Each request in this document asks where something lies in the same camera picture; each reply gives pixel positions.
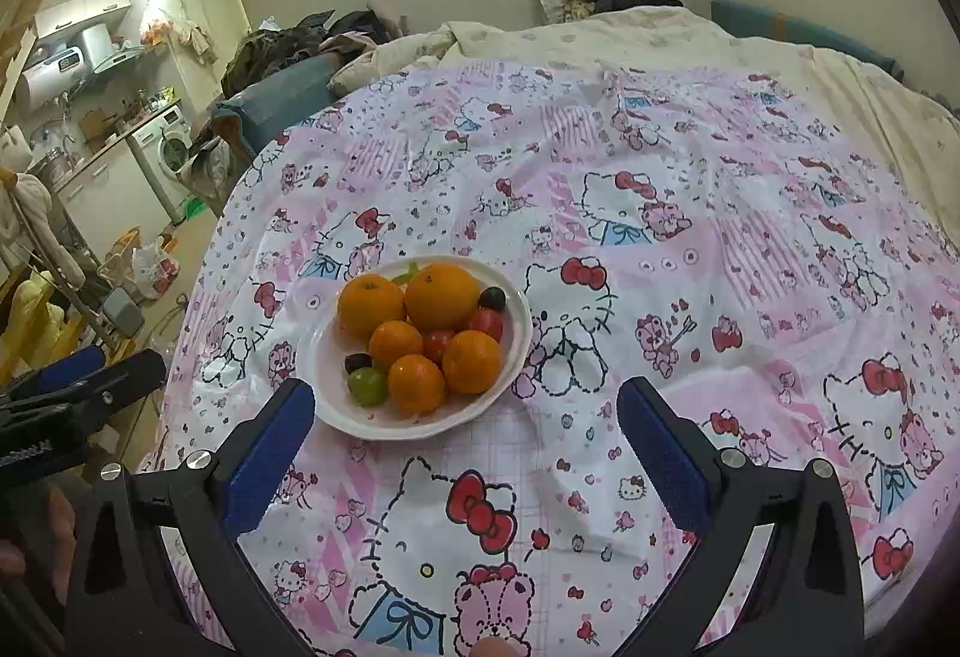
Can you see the grey stool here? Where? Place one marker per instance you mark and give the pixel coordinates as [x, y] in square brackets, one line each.
[124, 313]

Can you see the person's left hand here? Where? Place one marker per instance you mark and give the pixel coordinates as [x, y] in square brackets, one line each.
[61, 529]

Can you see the green grape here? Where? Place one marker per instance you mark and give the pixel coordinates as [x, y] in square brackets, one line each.
[366, 385]

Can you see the small tangerine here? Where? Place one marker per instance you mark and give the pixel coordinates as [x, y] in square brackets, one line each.
[416, 383]
[395, 343]
[471, 361]

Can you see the white wall cabinet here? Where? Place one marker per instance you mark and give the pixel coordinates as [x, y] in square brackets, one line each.
[82, 10]

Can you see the green plastic basin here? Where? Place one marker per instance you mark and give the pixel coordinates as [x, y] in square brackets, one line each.
[194, 208]

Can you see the white water heater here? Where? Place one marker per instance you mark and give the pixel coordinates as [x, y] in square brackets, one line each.
[64, 64]

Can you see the pink cartoon printed blanket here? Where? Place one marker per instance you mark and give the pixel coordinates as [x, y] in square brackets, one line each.
[600, 297]

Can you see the red cherry tomato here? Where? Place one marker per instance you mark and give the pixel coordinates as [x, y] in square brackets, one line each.
[487, 323]
[437, 345]

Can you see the hanging bags and cloths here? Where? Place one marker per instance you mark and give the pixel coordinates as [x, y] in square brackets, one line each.
[180, 34]

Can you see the white floor cabinet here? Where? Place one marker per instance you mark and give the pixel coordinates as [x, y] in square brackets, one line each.
[105, 196]

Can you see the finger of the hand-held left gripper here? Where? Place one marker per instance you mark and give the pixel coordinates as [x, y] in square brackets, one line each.
[71, 368]
[124, 383]

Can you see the white pink-dotted plate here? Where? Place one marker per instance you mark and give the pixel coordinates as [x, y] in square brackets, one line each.
[469, 413]

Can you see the white red plastic bag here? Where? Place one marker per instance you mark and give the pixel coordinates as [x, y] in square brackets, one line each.
[156, 268]

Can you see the yellow basket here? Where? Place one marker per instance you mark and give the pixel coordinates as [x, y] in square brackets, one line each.
[118, 256]

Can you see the teal padded mat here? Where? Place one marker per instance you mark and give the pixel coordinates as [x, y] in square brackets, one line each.
[810, 34]

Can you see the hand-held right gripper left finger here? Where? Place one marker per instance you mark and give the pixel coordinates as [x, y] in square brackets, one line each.
[266, 462]

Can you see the dark grape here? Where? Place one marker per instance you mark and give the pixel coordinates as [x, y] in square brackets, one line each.
[358, 363]
[491, 297]

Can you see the person's right hand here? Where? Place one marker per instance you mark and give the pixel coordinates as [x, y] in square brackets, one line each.
[495, 648]

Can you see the white fluffy coat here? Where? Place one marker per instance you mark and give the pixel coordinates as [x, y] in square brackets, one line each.
[22, 222]

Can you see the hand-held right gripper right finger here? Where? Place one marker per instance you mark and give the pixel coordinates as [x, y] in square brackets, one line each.
[667, 462]

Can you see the large orange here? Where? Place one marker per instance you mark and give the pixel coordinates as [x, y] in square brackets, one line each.
[442, 295]
[370, 306]

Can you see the patterned pillow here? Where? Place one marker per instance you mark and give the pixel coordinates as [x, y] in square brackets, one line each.
[555, 1]

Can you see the blue sofa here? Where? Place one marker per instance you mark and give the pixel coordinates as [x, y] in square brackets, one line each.
[270, 102]

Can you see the white washing machine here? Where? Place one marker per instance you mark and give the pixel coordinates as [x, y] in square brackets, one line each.
[166, 151]

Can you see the clothes heap on sofa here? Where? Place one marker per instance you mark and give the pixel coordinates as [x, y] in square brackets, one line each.
[300, 38]

